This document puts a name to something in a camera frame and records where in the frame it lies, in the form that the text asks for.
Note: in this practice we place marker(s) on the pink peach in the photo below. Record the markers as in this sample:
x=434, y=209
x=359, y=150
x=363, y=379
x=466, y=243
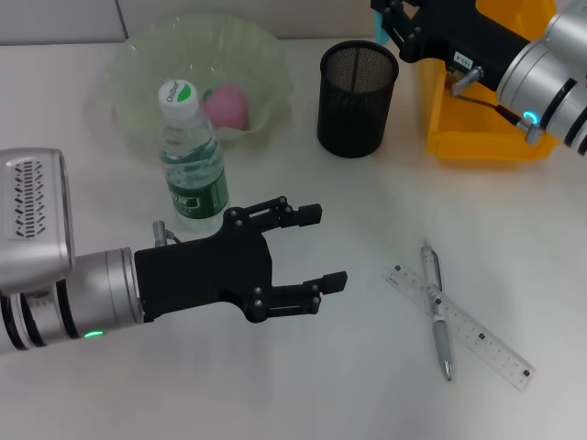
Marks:
x=227, y=107

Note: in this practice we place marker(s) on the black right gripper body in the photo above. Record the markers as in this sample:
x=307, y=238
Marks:
x=463, y=36

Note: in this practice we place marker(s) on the translucent green fruit bowl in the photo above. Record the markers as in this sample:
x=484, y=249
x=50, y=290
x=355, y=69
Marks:
x=137, y=59

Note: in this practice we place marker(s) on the transparent plastic ruler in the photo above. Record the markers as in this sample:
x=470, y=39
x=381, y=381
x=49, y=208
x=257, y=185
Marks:
x=486, y=341

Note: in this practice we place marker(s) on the silver retractable pen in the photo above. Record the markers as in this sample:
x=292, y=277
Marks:
x=442, y=339

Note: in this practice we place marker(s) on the clear green-label water bottle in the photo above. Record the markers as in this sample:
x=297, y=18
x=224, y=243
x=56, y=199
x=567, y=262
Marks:
x=192, y=160

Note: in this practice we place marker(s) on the silver vented wrist camera box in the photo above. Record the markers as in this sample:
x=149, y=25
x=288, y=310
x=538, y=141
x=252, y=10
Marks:
x=32, y=215

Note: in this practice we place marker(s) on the light blue scissors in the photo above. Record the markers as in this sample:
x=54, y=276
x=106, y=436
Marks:
x=380, y=29

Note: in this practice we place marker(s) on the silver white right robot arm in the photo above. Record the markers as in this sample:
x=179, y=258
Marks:
x=546, y=73

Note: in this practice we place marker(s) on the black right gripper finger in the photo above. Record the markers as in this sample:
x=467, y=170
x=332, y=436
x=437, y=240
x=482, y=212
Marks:
x=392, y=4
x=406, y=39

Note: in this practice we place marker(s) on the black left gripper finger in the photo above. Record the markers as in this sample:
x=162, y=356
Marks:
x=298, y=298
x=284, y=215

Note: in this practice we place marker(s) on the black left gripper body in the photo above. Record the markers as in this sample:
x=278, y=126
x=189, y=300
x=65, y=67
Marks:
x=202, y=275

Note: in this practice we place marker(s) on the black mesh pen holder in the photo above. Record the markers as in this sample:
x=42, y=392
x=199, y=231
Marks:
x=355, y=114

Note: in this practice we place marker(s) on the yellow plastic bin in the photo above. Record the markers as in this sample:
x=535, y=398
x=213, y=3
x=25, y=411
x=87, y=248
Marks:
x=477, y=133

